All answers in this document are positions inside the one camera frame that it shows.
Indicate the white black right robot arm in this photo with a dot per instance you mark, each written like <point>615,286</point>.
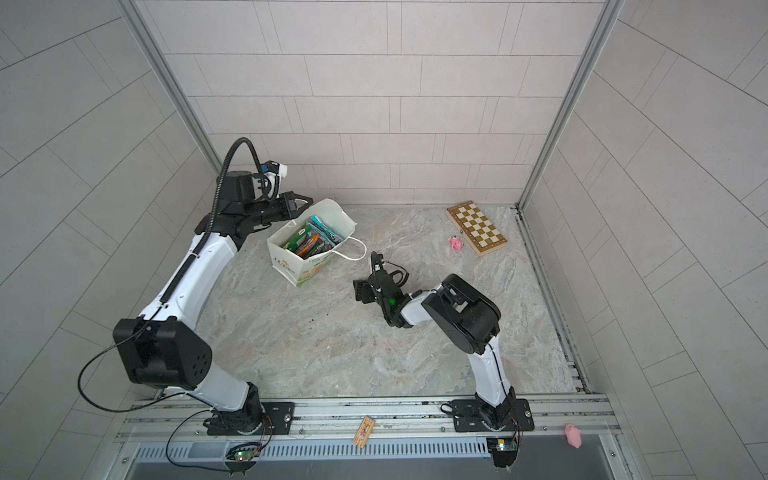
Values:
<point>467,317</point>

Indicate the small pink toy on table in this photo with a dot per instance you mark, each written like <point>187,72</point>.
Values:
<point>456,244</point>

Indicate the grey metal corner profile right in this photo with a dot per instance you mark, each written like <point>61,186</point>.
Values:
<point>605,22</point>

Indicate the wooden chessboard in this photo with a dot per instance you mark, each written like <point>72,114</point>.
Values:
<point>478,231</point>

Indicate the left electronics board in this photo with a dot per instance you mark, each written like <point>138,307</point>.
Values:
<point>246,452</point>

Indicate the orange Fox's candy bag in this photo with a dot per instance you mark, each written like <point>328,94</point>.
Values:
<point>317,245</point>

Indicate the white paper shopping bag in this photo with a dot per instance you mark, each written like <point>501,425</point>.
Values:
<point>298,271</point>

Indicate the teal Fox's candy bag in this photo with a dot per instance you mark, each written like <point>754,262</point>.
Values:
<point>326,231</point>

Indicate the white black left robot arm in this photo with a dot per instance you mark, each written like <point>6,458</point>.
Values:
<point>160,347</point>

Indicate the grey metal corner profile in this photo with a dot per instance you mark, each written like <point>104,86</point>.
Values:
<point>605,22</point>
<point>139,29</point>

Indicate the grey metal corner profile left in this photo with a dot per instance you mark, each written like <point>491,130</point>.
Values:
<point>139,29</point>

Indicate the pink toy on rail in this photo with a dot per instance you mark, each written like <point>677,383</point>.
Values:
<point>573,436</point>

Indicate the electronics board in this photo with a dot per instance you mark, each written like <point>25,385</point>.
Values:
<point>503,451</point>
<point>246,452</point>

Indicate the right electronics board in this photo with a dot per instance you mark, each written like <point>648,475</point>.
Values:
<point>503,451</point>

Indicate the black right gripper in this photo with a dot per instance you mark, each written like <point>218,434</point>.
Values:
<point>368,285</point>

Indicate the small wooden tag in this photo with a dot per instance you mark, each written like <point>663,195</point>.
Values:
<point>364,432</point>

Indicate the green Fox's spring tea bag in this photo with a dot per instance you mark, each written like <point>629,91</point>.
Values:
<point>297,242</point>

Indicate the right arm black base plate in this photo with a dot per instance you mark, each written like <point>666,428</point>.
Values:
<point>475,415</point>

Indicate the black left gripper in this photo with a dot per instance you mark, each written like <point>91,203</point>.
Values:
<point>286,202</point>

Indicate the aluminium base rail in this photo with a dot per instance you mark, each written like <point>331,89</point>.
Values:
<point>340,418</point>

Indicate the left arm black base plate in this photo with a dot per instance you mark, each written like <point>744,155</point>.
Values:
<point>269,418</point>

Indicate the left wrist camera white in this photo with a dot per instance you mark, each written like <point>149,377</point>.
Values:
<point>272,169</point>

